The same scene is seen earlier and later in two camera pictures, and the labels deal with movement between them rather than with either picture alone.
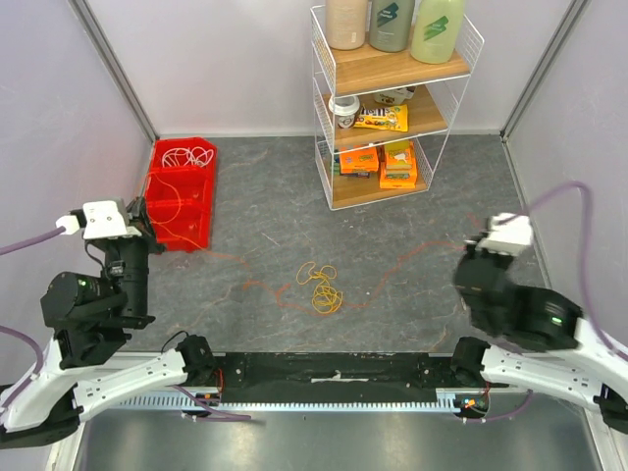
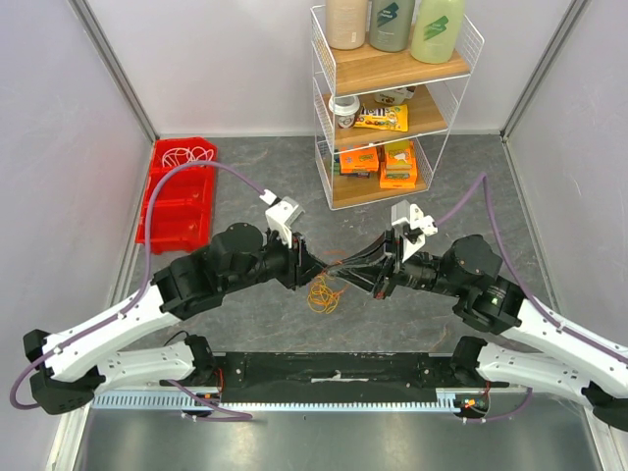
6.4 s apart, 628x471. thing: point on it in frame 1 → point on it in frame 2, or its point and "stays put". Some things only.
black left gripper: (143, 224) → (312, 266)
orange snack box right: (398, 167) stays put
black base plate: (329, 376) stays put
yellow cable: (326, 298) stays put
